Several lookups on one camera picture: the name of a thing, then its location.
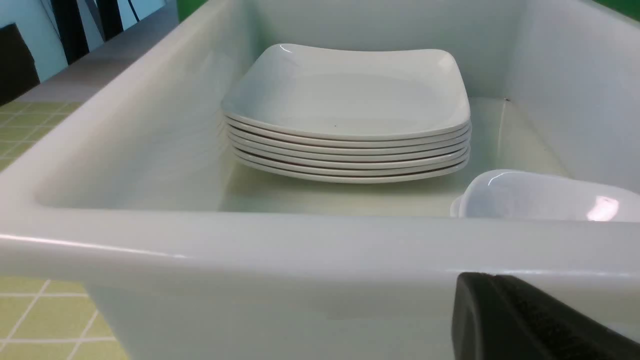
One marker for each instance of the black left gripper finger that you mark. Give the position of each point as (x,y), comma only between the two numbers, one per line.
(501,317)

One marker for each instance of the stack of small white bowls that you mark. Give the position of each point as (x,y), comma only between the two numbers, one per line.
(521,195)

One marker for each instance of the stack of white square plates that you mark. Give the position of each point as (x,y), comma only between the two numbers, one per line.
(343,116)

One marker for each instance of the large white plastic tub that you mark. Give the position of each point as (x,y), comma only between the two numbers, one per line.
(191,255)

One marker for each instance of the green checkered tablecloth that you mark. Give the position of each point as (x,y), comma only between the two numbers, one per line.
(44,319)

